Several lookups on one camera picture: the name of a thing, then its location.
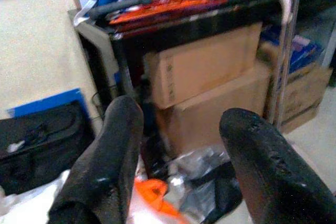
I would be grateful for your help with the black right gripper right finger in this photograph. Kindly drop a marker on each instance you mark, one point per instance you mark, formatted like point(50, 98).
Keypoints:
point(273, 171)

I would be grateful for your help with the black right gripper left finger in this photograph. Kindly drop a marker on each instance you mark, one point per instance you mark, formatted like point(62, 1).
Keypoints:
point(105, 161)

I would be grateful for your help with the orange hanger bundle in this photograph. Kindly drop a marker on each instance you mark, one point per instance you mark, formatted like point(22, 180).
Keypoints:
point(170, 7)

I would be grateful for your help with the orange white plastic bag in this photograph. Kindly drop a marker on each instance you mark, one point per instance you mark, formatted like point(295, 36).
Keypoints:
point(152, 190)

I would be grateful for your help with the black carrying case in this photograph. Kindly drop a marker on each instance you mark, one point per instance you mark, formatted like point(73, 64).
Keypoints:
point(39, 145)

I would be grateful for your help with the crumpled clear plastic bag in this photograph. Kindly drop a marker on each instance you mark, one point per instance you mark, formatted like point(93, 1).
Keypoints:
point(199, 166)

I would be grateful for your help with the blue flat box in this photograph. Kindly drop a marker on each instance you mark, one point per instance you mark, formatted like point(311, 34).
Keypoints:
point(52, 102)

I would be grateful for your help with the large lettered cardboard box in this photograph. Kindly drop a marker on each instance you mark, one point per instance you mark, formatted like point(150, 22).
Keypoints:
point(210, 121)

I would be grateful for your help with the small printed cardboard box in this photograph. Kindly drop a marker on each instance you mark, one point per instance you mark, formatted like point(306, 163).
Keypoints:
point(302, 95)

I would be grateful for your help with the white cloth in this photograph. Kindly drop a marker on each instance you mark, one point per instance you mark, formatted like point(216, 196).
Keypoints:
point(26, 205)

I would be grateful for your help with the blue printed box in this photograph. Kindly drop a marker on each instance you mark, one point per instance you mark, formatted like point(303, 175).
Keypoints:
point(304, 51)

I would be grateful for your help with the plain brown cardboard box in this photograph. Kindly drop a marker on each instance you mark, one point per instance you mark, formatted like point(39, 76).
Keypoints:
point(204, 61)

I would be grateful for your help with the black work table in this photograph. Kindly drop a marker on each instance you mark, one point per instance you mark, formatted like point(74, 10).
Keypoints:
point(183, 32)

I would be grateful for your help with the black foam tube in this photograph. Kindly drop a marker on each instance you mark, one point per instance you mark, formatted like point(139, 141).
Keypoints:
point(118, 5)

